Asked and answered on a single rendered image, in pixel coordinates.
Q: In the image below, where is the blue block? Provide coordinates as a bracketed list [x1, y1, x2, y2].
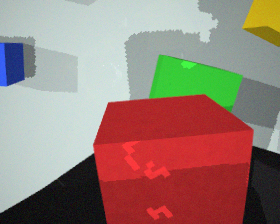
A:
[0, 41, 24, 87]

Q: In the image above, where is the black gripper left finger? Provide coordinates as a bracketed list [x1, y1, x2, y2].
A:
[0, 153, 107, 224]

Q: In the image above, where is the yellow block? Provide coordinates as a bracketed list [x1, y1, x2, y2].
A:
[241, 0, 280, 47]

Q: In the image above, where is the red block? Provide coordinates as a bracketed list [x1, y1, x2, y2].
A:
[93, 93, 253, 224]

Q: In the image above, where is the green block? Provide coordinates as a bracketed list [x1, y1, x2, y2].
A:
[153, 55, 244, 112]
[148, 55, 164, 99]

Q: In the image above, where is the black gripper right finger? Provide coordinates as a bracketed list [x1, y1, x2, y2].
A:
[242, 145, 280, 224]

